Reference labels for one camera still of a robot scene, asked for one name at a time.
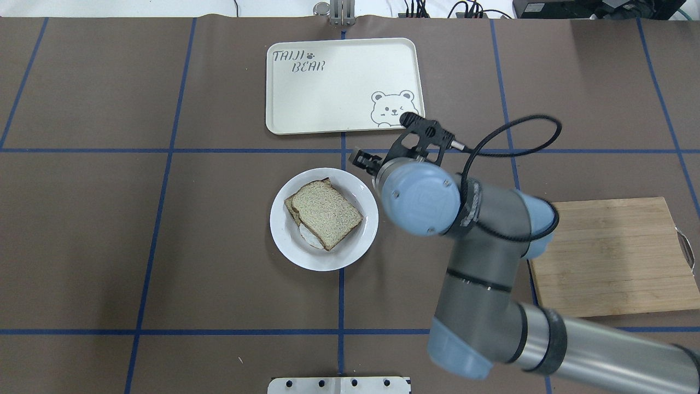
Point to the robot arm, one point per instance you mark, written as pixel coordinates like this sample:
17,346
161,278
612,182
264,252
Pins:
477,323

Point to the cream bear tray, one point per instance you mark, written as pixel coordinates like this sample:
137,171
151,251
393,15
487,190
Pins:
346,85

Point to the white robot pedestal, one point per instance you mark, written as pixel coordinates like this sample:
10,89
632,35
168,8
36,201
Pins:
341,384

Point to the fried egg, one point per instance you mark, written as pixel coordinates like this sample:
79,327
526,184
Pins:
310,237

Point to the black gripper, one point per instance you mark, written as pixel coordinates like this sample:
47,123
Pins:
365,161

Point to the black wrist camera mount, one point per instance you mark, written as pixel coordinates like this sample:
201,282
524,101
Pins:
429,133

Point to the wooden cutting board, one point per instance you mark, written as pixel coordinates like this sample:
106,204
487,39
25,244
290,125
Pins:
614,257

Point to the aluminium frame post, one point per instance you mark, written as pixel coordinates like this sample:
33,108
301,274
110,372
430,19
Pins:
342,13

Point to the white round plate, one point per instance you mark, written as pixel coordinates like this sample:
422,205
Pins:
286,234

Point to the small silver cylinder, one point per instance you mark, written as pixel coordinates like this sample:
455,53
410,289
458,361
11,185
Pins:
321,9

